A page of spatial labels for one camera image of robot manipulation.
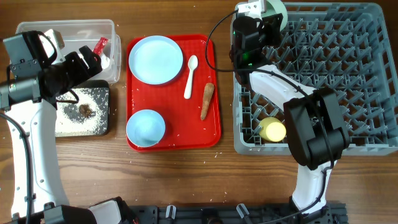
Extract rice grains pile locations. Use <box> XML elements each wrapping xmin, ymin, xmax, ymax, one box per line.
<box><xmin>55</xmin><ymin>87</ymin><xmax>109</xmax><ymax>137</ymax></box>

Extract clear plastic bin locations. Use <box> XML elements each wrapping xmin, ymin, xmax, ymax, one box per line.
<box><xmin>16</xmin><ymin>19</ymin><xmax>122</xmax><ymax>84</ymax></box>

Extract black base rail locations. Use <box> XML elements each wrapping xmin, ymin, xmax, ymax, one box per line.
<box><xmin>130</xmin><ymin>202</ymin><xmax>349</xmax><ymax>224</ymax></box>

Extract grey dishwasher rack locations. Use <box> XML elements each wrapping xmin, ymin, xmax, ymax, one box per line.
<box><xmin>230</xmin><ymin>1</ymin><xmax>398</xmax><ymax>156</ymax></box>

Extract yellow cup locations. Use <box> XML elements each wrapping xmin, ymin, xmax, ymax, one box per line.
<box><xmin>259</xmin><ymin>117</ymin><xmax>286</xmax><ymax>142</ymax></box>

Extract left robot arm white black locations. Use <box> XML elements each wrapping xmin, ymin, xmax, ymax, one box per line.
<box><xmin>1</xmin><ymin>30</ymin><xmax>138</xmax><ymax>224</ymax></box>

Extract crumpled white paper waste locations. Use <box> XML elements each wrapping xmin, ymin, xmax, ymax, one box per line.
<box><xmin>100</xmin><ymin>53</ymin><xmax>111</xmax><ymax>70</ymax></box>

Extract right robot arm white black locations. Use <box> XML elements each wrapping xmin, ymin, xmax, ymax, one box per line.
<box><xmin>229</xmin><ymin>12</ymin><xmax>350</xmax><ymax>217</ymax></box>

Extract brown carrot-shaped food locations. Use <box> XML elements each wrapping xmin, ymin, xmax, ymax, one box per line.
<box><xmin>200</xmin><ymin>83</ymin><xmax>215</xmax><ymax>120</ymax></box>

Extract large light blue plate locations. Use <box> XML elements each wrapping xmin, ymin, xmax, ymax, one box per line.
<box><xmin>128</xmin><ymin>35</ymin><xmax>183</xmax><ymax>85</ymax></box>

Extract small light blue bowl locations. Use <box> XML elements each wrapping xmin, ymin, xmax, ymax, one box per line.
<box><xmin>126</xmin><ymin>110</ymin><xmax>166</xmax><ymax>147</ymax></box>

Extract green bowl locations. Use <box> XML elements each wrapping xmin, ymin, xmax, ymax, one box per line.
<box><xmin>262</xmin><ymin>0</ymin><xmax>288</xmax><ymax>31</ymax></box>

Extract red wrapper waste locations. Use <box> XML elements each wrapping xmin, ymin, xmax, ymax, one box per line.
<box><xmin>93</xmin><ymin>37</ymin><xmax>109</xmax><ymax>56</ymax></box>

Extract brown food scrap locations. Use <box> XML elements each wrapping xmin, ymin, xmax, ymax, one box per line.
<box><xmin>78</xmin><ymin>104</ymin><xmax>93</xmax><ymax>118</ymax></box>

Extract white plastic spoon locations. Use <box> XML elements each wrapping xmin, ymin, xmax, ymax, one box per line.
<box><xmin>183</xmin><ymin>55</ymin><xmax>198</xmax><ymax>100</ymax></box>

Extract black tray bin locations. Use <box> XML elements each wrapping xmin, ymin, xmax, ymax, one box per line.
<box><xmin>54</xmin><ymin>80</ymin><xmax>111</xmax><ymax>138</ymax></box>

